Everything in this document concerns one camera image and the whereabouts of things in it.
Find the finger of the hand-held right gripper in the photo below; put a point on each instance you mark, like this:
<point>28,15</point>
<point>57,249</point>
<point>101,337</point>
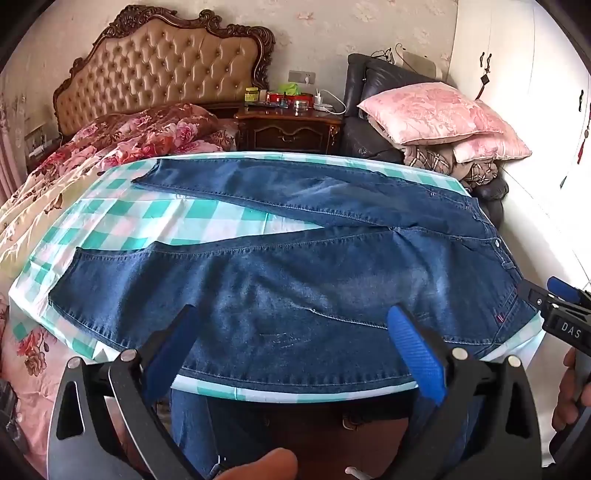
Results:
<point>531,295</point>
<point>559,285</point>

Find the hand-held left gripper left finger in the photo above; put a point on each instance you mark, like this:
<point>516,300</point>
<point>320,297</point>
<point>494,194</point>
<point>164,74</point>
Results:
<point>170,353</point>

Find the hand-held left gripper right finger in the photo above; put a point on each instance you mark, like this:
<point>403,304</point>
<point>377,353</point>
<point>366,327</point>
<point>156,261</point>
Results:
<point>418,355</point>

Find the blue denim pants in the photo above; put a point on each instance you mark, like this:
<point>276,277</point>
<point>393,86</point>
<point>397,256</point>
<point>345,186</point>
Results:
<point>277,286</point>

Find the person's right hand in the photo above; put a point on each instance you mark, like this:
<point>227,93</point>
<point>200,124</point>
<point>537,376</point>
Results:
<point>565,397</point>

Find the person's left hand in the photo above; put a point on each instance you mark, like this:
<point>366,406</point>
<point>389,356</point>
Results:
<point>270,465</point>

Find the person's legs in jeans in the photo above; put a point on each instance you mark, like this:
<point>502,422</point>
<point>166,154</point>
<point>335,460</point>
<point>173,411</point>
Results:
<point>217,429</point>

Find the green white checked cloth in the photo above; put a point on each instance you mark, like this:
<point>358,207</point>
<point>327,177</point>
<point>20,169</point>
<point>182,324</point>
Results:
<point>138,217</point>

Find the red tassel ornament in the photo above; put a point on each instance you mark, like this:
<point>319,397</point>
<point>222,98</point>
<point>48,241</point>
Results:
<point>582,138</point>

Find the small pink pillow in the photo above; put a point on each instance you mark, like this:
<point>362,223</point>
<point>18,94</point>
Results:
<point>501,148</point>

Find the beige plaid cushion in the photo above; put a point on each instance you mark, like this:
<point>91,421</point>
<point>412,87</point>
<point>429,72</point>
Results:
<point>429,161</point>

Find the white wardrobe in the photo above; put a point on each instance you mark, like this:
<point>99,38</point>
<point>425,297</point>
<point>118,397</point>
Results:
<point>521,101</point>

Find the cream floral bed sheet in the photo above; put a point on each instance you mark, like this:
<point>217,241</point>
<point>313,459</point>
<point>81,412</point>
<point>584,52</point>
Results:
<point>27,212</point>

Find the large pink pillow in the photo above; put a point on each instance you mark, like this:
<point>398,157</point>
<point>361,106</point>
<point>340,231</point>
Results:
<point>429,115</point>

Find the dark tassel ornament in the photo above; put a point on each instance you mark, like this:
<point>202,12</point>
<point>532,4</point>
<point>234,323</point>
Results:
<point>484,78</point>

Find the red floral quilt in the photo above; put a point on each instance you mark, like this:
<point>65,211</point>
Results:
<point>138,134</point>

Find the black leather armchair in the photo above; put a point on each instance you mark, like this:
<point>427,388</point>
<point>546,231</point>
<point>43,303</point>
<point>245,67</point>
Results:
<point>364,134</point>

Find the small dark bedside cabinet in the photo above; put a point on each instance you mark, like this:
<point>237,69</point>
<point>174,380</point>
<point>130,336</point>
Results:
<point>41,147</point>

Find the dark wooden nightstand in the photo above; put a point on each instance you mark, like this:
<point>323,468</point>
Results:
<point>286,134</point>

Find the beige bag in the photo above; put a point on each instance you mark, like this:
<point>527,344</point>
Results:
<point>418,63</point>

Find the pink curtain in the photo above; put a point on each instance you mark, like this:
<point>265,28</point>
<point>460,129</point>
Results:
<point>10,147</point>

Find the white power strip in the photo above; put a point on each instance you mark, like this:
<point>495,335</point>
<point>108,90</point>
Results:
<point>330,108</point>

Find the yellow lidded jar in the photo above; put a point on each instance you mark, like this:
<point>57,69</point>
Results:
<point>251,94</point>

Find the clear glass jar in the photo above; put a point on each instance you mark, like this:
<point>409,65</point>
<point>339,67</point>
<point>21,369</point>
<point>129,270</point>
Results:
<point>302,105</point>

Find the red round tin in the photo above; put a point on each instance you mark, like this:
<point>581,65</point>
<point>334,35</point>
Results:
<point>276,98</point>

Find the white plug charger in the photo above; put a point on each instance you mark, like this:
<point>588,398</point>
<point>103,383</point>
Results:
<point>319,96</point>

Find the tufted tan bed headboard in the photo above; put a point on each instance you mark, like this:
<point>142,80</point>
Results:
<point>161,64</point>

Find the green plastic bag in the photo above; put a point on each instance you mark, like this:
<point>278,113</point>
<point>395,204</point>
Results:
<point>290,88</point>

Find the grey wall socket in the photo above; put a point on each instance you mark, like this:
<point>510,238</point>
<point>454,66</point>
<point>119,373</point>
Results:
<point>301,77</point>

